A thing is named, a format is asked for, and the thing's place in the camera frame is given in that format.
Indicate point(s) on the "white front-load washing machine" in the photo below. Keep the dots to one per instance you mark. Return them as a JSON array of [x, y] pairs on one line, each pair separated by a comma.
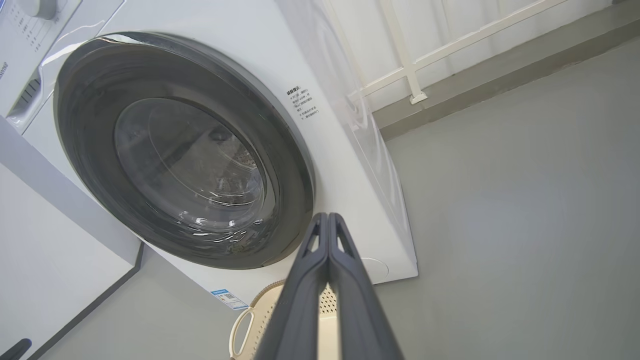
[[330, 165]]

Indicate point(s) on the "white cabinet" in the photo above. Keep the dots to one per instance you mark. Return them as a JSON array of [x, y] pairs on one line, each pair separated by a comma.
[[45, 260]]

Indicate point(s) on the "round white filter cover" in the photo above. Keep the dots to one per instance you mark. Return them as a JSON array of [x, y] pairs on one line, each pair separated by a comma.
[[377, 267]]

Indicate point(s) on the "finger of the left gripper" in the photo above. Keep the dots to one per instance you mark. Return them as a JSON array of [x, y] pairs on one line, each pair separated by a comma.
[[14, 350]]

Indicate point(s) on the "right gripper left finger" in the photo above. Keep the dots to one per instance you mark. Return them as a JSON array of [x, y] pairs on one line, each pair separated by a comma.
[[300, 310]]

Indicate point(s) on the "cream perforated laundry basket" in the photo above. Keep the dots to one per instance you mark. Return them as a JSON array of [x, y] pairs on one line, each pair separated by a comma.
[[262, 320]]

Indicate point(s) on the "white metal railing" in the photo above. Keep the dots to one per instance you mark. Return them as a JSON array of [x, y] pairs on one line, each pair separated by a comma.
[[407, 65]]

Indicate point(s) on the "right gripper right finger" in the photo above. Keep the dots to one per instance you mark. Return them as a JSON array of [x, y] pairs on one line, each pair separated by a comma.
[[360, 310]]

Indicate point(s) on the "dark round washing machine door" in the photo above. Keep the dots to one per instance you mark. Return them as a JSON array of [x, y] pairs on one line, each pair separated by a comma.
[[100, 100]]

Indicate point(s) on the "blue white energy label sticker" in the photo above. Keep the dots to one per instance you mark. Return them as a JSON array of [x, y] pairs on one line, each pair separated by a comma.
[[229, 299]]

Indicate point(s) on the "white control knob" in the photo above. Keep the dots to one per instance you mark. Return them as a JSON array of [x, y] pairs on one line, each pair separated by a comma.
[[37, 7]]

